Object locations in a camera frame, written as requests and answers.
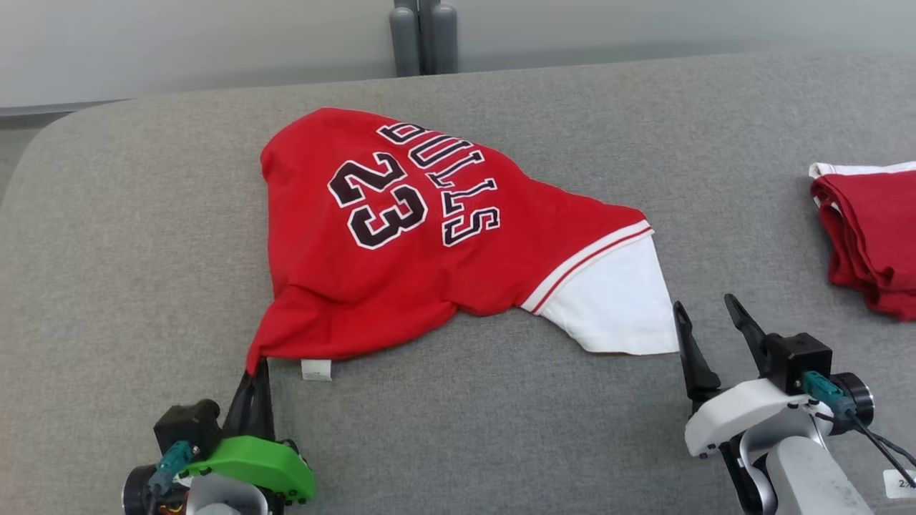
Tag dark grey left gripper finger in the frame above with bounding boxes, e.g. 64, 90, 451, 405
223, 360, 259, 439
255, 357, 277, 440

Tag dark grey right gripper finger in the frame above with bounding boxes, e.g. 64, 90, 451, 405
672, 300, 723, 402
723, 293, 771, 376

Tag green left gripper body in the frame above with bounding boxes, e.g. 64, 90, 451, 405
182, 434, 318, 506

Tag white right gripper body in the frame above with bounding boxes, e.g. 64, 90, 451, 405
683, 378, 835, 459

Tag red Bulls jersey white sleeves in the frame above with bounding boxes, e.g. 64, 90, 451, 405
245, 107, 681, 382

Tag red shorts white hem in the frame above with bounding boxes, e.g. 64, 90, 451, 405
808, 160, 916, 322

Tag grey fabric sofa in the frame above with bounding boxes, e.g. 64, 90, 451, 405
0, 50, 916, 515

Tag black cable teal plug right arm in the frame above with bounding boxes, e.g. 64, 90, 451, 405
801, 370, 916, 471

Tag black cable teal plug arm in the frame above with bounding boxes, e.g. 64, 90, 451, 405
146, 439, 195, 515
801, 370, 916, 471

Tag black cable teal plug left arm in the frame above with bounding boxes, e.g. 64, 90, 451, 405
146, 439, 195, 515

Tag white cable tag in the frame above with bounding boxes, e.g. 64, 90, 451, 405
882, 468, 916, 500

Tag dark grey round post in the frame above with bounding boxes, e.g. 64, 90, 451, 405
422, 0, 459, 75
389, 0, 422, 78

